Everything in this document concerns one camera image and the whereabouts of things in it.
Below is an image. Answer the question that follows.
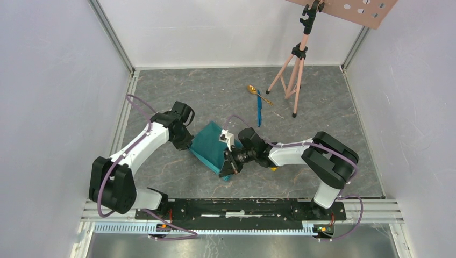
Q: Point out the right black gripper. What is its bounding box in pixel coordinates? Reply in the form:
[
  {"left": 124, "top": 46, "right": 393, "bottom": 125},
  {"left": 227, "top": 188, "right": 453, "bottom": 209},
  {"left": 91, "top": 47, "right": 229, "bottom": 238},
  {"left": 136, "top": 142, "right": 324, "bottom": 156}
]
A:
[{"left": 219, "top": 146, "right": 257, "bottom": 178}]

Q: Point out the teal cloth napkin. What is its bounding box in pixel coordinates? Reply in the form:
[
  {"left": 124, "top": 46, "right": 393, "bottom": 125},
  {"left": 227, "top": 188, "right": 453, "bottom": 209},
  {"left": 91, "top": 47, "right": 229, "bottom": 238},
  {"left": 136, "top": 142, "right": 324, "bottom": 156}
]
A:
[{"left": 190, "top": 121, "right": 227, "bottom": 176}]

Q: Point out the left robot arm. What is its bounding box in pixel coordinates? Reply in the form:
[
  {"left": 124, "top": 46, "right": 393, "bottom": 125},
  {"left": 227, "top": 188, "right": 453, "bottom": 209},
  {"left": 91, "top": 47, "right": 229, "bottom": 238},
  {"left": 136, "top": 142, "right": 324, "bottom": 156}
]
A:
[{"left": 89, "top": 101, "right": 195, "bottom": 219}]

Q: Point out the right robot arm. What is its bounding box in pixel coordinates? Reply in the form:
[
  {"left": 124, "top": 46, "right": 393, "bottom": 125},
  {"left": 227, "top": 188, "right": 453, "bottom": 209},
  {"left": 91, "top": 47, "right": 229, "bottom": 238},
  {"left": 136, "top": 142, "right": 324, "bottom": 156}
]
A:
[{"left": 219, "top": 127, "right": 359, "bottom": 219}]

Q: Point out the gold metal spoon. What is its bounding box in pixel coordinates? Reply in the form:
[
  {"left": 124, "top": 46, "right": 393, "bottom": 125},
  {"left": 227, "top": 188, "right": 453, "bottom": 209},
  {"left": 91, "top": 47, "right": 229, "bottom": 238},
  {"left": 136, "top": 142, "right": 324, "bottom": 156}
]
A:
[{"left": 247, "top": 84, "right": 274, "bottom": 106}]

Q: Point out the pink tripod stand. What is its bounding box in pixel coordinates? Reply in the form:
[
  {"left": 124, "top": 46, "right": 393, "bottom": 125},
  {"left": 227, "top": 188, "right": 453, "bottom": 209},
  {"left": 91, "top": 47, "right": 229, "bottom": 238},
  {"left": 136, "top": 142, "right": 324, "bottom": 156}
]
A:
[{"left": 266, "top": 1, "right": 325, "bottom": 118}]

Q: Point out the pink perforated board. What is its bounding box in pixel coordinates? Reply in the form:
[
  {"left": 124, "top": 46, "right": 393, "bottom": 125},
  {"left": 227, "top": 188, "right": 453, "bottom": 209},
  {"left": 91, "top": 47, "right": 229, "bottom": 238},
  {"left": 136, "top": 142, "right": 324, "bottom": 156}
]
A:
[{"left": 290, "top": 0, "right": 397, "bottom": 30}]

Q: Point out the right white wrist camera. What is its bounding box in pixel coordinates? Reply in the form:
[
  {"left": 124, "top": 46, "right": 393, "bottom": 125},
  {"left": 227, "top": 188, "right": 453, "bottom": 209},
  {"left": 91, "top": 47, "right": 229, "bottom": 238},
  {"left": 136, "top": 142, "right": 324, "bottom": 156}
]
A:
[{"left": 219, "top": 129, "right": 235, "bottom": 150}]

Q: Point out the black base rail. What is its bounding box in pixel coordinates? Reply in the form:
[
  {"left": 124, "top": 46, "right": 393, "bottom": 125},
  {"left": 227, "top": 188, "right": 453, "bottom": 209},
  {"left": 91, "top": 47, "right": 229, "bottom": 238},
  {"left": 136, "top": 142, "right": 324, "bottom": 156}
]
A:
[{"left": 133, "top": 198, "right": 347, "bottom": 241}]

